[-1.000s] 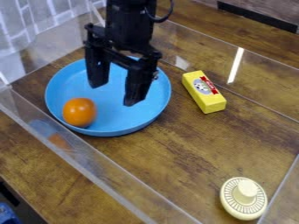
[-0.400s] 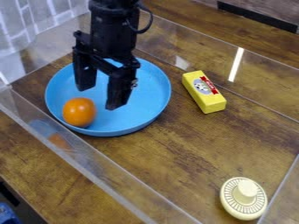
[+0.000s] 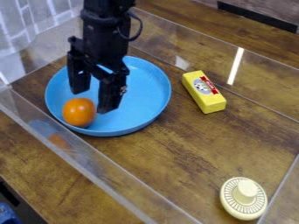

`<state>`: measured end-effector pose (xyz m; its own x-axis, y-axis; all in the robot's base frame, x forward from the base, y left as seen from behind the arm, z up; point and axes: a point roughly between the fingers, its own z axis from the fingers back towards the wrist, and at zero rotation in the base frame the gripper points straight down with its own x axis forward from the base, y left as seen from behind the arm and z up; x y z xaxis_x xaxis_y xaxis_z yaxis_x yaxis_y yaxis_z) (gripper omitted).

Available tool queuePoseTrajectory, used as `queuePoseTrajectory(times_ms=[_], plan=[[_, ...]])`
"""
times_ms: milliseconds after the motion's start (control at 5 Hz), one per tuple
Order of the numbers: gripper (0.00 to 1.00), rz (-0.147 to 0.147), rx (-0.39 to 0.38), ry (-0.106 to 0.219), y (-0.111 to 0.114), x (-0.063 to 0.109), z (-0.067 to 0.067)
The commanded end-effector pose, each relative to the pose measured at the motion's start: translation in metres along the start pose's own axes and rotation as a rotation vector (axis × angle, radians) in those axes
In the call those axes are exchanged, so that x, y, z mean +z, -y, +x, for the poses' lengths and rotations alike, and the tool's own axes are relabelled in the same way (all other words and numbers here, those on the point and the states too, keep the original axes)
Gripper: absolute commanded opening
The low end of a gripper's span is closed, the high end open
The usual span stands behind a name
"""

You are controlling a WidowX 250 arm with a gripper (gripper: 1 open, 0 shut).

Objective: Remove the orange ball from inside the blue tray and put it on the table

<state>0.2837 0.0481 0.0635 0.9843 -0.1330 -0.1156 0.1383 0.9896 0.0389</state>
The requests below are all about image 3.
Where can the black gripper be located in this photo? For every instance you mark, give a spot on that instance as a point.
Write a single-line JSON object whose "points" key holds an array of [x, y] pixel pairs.
{"points": [[97, 55]]}

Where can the orange ball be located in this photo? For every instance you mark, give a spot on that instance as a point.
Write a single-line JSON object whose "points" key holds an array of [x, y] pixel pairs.
{"points": [[80, 112]]}

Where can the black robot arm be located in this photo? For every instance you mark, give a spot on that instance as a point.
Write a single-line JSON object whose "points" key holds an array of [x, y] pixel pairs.
{"points": [[109, 5]]}

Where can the blue round tray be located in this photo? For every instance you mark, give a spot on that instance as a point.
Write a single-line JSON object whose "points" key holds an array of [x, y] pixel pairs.
{"points": [[144, 103]]}

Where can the yellow butter box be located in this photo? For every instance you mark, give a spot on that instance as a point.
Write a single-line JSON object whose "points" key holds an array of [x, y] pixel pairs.
{"points": [[204, 92]]}

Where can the blue object at corner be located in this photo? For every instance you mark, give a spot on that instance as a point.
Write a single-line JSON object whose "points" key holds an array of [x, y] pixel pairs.
{"points": [[7, 215]]}

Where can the cream round lid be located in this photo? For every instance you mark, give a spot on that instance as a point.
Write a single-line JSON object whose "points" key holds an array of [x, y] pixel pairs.
{"points": [[244, 198]]}

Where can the clear acrylic enclosure wall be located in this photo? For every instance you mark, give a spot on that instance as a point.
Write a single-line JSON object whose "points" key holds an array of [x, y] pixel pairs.
{"points": [[160, 176]]}

